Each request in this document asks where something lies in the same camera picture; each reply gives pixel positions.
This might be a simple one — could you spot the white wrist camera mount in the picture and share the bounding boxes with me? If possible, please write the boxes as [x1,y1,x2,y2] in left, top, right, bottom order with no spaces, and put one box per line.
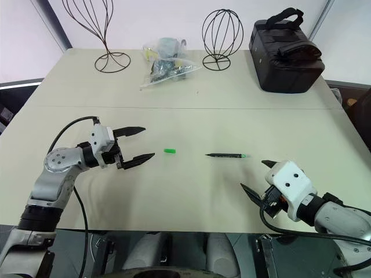
[265,160,318,222]
[89,122,117,168]

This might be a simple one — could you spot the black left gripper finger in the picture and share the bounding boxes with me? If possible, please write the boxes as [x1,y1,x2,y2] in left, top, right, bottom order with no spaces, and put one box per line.
[112,126,146,138]
[122,153,156,170]

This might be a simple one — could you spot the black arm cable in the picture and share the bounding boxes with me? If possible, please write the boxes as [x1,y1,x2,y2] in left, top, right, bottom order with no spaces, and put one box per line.
[259,206,371,247]
[48,116,101,278]

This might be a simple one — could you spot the black pen with green tip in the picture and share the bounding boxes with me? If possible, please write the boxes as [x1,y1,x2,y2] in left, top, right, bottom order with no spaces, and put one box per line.
[205,153,250,159]

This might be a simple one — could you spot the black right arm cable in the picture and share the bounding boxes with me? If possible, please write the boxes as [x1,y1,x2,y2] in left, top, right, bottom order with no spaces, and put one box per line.
[259,206,371,247]

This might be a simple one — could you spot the flat zip bag of parts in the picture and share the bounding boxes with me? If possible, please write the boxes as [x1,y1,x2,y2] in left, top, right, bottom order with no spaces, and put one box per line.
[139,57,202,91]

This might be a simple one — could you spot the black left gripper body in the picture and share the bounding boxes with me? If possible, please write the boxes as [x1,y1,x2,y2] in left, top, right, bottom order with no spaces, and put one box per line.
[101,138,125,170]

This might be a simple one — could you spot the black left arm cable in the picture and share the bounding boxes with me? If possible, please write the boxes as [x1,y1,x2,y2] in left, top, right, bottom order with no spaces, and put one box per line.
[48,116,101,278]

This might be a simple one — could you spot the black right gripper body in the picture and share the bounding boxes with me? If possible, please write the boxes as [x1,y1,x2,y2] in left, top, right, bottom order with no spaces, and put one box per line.
[260,185,290,218]

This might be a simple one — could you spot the black carrying case with strap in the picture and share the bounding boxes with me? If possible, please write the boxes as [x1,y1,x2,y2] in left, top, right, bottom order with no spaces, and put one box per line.
[248,8,326,94]

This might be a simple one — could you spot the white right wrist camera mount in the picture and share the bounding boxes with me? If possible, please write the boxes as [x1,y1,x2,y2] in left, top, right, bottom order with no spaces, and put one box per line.
[265,160,318,222]

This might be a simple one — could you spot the tall wire head stand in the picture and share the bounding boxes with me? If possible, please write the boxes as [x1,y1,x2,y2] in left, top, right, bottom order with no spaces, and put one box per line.
[62,0,132,74]

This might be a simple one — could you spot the short wire head stand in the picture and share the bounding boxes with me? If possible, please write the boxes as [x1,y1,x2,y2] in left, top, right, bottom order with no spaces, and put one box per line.
[202,9,244,71]

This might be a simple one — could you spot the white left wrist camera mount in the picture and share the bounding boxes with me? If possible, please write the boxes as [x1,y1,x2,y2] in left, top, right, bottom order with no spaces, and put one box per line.
[89,122,117,168]

